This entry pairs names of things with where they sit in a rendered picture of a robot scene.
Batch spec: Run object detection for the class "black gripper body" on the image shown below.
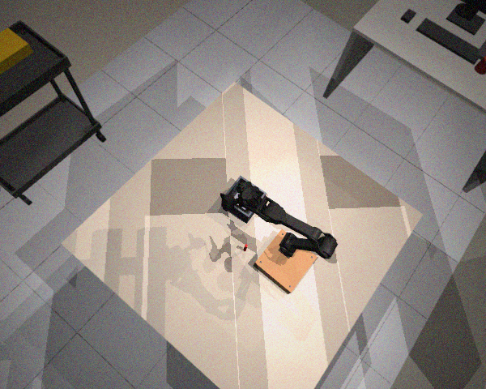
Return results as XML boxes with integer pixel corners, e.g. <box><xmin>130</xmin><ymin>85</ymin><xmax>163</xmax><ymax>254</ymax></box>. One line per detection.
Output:
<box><xmin>223</xmin><ymin>186</ymin><xmax>259</xmax><ymax>212</ymax></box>

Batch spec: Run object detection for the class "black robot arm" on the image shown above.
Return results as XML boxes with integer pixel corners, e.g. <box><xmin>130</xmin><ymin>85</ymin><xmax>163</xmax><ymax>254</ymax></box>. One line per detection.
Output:
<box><xmin>237</xmin><ymin>182</ymin><xmax>338</xmax><ymax>259</ymax></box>

